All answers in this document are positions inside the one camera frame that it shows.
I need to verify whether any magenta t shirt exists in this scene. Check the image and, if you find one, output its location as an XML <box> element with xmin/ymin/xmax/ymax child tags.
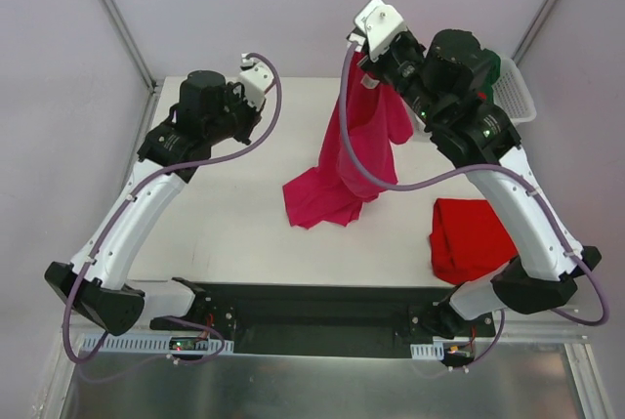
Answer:
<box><xmin>283</xmin><ymin>53</ymin><xmax>413</xmax><ymax>230</ymax></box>

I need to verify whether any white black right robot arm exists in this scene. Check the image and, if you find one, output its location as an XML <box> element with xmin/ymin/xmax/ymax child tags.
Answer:
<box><xmin>359</xmin><ymin>29</ymin><xmax>602</xmax><ymax>339</ymax></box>

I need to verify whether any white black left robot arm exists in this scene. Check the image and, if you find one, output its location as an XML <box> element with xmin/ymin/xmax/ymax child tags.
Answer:
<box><xmin>44</xmin><ymin>63</ymin><xmax>274</xmax><ymax>336</ymax></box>

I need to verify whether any green t shirt in basket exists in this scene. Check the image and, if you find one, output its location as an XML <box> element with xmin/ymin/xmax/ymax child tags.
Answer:
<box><xmin>483</xmin><ymin>49</ymin><xmax>502</xmax><ymax>89</ymax></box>

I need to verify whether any white plastic laundry basket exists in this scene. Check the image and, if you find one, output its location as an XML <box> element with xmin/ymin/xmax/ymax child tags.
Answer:
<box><xmin>492</xmin><ymin>57</ymin><xmax>537</xmax><ymax>126</ymax></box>

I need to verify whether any folded red t shirt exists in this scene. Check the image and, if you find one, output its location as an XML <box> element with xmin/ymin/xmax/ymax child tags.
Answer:
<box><xmin>430</xmin><ymin>198</ymin><xmax>518</xmax><ymax>285</ymax></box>

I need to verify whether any black centre base bar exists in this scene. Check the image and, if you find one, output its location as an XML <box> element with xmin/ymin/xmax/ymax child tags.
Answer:
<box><xmin>92</xmin><ymin>280</ymin><xmax>561</xmax><ymax>359</ymax></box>

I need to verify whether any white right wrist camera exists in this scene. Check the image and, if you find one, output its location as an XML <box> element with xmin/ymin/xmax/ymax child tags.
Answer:
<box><xmin>347</xmin><ymin>0</ymin><xmax>408</xmax><ymax>63</ymax></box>

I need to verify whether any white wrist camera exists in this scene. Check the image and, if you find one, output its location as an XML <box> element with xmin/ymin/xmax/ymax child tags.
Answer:
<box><xmin>236</xmin><ymin>53</ymin><xmax>274</xmax><ymax>111</ymax></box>
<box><xmin>347</xmin><ymin>0</ymin><xmax>408</xmax><ymax>63</ymax></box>

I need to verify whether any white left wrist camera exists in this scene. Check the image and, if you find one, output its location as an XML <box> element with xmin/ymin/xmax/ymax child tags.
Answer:
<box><xmin>236</xmin><ymin>53</ymin><xmax>274</xmax><ymax>111</ymax></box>

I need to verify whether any aluminium left frame rail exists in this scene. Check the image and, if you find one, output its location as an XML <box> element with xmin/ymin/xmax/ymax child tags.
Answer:
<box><xmin>99</xmin><ymin>0</ymin><xmax>159</xmax><ymax>189</ymax></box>

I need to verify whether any aluminium frame rail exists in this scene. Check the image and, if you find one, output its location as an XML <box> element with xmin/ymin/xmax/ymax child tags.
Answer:
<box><xmin>99</xmin><ymin>0</ymin><xmax>159</xmax><ymax>189</ymax></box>
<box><xmin>512</xmin><ymin>0</ymin><xmax>561</xmax><ymax>64</ymax></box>
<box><xmin>68</xmin><ymin>311</ymin><xmax>590</xmax><ymax>339</ymax></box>

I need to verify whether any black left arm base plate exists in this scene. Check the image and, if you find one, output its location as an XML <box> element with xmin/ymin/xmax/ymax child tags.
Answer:
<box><xmin>149</xmin><ymin>294</ymin><xmax>236</xmax><ymax>335</ymax></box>

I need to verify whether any aluminium right frame rail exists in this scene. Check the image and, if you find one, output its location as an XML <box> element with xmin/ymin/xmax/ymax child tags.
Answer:
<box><xmin>512</xmin><ymin>0</ymin><xmax>561</xmax><ymax>64</ymax></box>

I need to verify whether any white left cable duct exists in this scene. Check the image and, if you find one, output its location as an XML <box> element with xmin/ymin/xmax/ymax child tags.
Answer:
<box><xmin>99</xmin><ymin>334</ymin><xmax>234</xmax><ymax>356</ymax></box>

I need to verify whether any white cable duct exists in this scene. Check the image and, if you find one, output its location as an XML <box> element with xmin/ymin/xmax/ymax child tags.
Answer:
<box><xmin>410</xmin><ymin>342</ymin><xmax>444</xmax><ymax>361</ymax></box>
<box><xmin>99</xmin><ymin>334</ymin><xmax>234</xmax><ymax>356</ymax></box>

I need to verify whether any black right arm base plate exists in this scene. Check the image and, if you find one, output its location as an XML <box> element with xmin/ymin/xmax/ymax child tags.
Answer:
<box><xmin>409</xmin><ymin>301</ymin><xmax>496</xmax><ymax>340</ymax></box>

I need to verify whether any white right cable duct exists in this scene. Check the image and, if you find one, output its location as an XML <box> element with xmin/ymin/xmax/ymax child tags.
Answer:
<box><xmin>410</xmin><ymin>342</ymin><xmax>444</xmax><ymax>361</ymax></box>

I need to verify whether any aluminium front frame rail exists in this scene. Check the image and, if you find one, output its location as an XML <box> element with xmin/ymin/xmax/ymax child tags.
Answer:
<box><xmin>68</xmin><ymin>311</ymin><xmax>590</xmax><ymax>339</ymax></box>

